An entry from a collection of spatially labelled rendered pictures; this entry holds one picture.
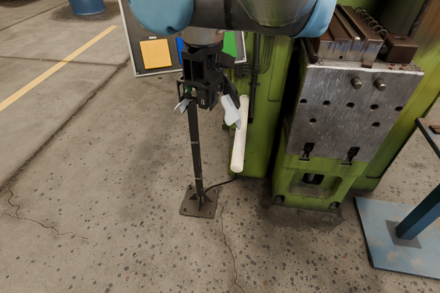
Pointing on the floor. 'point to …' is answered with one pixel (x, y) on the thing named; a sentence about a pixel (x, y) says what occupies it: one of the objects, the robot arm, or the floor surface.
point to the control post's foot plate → (191, 207)
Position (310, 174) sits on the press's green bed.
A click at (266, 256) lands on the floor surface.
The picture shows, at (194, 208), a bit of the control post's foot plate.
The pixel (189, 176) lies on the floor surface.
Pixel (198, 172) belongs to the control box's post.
